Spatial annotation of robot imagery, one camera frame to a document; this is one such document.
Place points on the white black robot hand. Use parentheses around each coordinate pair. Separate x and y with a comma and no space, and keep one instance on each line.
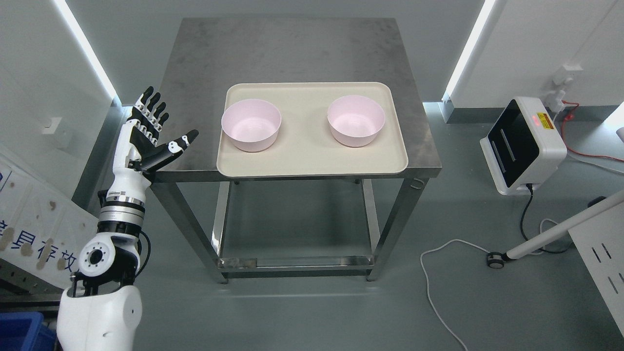
(138,153)

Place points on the pink bowl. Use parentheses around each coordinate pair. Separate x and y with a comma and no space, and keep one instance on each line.
(355,120)
(252,124)

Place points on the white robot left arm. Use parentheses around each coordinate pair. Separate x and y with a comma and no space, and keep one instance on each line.
(102,308)

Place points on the white labelled sign panel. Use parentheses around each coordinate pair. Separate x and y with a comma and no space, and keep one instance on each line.
(42,230)

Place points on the stainless steel table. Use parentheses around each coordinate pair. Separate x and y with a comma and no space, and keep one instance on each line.
(210,55)

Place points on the cream plastic tray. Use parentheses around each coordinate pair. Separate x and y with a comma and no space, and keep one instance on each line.
(304,146)

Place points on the blue bin lower left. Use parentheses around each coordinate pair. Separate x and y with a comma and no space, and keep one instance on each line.
(25,331)

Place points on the white wheeled stand leg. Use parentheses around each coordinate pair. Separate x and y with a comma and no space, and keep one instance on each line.
(498,260)

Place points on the white black device box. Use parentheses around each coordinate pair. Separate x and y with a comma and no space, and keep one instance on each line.
(523,148)

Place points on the white perforated panel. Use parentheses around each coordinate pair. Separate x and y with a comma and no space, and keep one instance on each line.
(600,243)

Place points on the white wall socket plug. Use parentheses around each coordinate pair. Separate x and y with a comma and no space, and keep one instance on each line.
(563,78)

